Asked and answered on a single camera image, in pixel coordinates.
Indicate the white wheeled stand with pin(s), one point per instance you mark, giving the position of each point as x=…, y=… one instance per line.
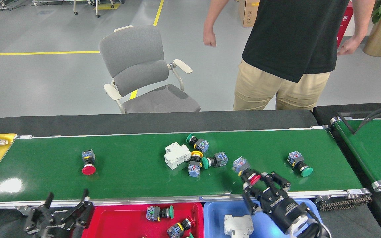
x=97, y=8

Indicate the green conveyor with black bracket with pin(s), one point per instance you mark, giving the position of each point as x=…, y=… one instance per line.
x=375, y=148

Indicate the person's right forearm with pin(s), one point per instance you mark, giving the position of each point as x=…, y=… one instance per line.
x=215, y=15

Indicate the red fire extinguisher box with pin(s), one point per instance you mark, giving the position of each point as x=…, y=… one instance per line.
x=344, y=23

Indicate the person's right hand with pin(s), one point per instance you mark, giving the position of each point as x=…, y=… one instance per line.
x=210, y=38

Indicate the grey office chair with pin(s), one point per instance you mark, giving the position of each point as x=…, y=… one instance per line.
x=131, y=49

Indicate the person's left hand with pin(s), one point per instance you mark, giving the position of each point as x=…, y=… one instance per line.
x=349, y=47

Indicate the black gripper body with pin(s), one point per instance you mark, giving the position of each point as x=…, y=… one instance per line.
x=58, y=232
x=283, y=206

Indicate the white circuit breaker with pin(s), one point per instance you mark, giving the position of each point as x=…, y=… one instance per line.
x=176, y=157
x=238, y=226

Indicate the long green conveyor belt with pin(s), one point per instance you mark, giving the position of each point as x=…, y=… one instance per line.
x=127, y=172

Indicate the person's left forearm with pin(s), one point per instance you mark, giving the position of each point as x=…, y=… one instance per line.
x=365, y=19

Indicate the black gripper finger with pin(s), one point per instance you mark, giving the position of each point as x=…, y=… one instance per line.
x=81, y=215
x=278, y=181
x=251, y=198
x=40, y=219

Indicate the yellow push button switch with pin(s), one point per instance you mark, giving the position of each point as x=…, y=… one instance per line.
x=194, y=170

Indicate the blue plastic tray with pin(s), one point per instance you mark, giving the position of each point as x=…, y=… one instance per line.
x=213, y=221

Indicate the person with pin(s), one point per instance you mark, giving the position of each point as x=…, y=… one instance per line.
x=293, y=39

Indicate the large red plastic tray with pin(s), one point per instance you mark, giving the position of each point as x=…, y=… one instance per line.
x=117, y=221

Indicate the brown cardboard box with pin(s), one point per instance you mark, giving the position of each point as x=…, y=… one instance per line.
x=248, y=13

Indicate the red mushroom push button switch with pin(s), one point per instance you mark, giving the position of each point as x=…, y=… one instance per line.
x=88, y=170
x=175, y=230
x=240, y=164

